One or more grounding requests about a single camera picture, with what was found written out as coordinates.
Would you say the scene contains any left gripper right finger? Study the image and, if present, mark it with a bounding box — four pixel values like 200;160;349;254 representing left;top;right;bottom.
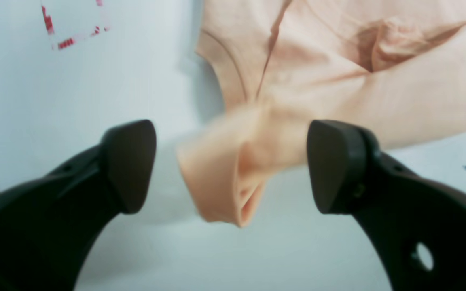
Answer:
307;120;466;291

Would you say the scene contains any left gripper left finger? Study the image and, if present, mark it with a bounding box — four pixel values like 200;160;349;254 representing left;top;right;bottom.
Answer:
0;120;157;291

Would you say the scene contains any peach T-shirt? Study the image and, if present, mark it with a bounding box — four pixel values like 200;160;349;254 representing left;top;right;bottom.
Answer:
178;0;466;227

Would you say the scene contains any red tape marking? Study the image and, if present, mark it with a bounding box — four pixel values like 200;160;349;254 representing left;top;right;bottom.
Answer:
40;0;110;51

